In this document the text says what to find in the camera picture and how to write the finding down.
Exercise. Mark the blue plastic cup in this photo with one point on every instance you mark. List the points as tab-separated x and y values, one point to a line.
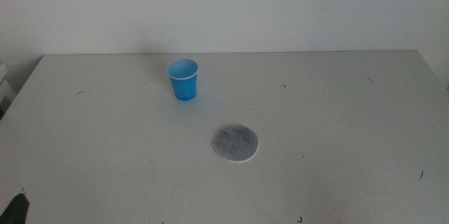
183	85

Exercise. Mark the grey and black left robot arm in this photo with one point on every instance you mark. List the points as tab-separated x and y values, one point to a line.
14	211

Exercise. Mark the round grey cup mat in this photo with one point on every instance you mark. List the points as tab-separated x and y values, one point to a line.
235	143

